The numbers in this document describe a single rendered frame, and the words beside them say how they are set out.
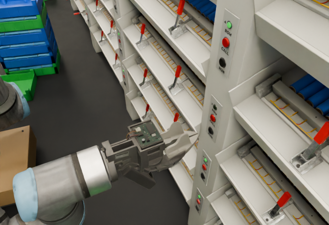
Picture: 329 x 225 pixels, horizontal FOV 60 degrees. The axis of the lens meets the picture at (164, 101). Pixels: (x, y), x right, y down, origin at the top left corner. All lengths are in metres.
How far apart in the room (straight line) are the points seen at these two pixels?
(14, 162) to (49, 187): 0.77
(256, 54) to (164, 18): 0.37
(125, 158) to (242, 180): 0.28
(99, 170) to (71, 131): 1.00
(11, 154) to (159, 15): 0.85
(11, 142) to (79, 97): 0.50
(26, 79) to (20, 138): 0.65
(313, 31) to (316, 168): 0.21
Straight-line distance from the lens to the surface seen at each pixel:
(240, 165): 0.71
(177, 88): 0.85
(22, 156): 1.32
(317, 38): 0.41
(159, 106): 1.09
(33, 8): 1.72
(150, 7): 0.89
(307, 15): 0.44
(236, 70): 0.52
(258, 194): 0.68
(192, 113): 0.80
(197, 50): 0.69
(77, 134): 1.53
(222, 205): 0.87
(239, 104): 0.57
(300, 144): 0.52
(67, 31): 2.36
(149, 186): 0.68
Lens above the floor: 1.12
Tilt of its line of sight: 44 degrees down
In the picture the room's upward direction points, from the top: straight up
